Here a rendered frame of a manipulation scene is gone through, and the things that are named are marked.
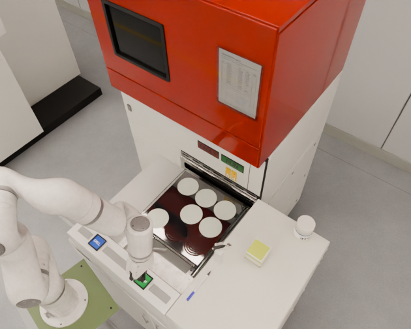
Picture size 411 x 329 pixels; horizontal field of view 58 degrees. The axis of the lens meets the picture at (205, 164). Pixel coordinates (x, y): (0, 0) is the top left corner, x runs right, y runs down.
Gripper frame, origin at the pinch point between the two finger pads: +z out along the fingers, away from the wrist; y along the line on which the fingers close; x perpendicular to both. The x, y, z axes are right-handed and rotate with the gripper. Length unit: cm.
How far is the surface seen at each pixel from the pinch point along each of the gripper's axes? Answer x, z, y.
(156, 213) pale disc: -19.0, 4.8, -29.2
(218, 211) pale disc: 3.0, 1.1, -46.2
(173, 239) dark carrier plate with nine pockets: -4.7, 6.0, -24.0
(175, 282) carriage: 7.8, 10.7, -11.2
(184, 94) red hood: -19, -51, -43
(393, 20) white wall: 15, -52, -200
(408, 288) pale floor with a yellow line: 100, 75, -134
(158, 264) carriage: -3.0, 10.3, -12.9
